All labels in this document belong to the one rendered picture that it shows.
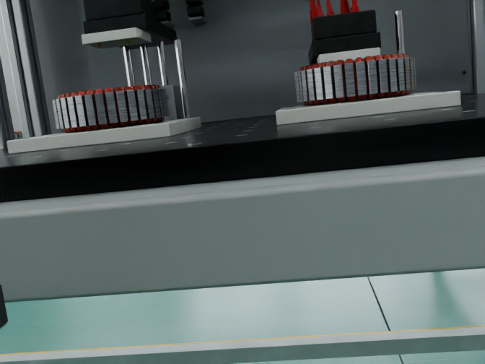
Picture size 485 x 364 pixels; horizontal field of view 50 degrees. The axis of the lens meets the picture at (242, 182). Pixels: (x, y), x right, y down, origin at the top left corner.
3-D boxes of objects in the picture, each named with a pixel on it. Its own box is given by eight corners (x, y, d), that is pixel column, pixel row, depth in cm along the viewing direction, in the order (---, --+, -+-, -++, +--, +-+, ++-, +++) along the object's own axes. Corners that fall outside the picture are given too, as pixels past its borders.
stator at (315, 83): (430, 92, 43) (428, 48, 43) (297, 107, 45) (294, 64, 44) (403, 94, 54) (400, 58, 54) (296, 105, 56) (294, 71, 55)
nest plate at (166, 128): (170, 136, 44) (168, 122, 44) (8, 154, 46) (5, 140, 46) (201, 127, 59) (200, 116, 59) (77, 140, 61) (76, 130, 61)
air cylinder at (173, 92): (178, 128, 64) (172, 83, 63) (120, 134, 65) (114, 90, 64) (187, 126, 69) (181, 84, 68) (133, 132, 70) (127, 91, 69)
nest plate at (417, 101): (461, 105, 42) (460, 89, 41) (276, 125, 43) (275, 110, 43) (418, 103, 56) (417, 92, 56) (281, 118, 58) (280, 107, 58)
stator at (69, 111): (152, 123, 46) (146, 81, 46) (35, 136, 48) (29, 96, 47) (180, 118, 57) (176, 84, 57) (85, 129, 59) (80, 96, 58)
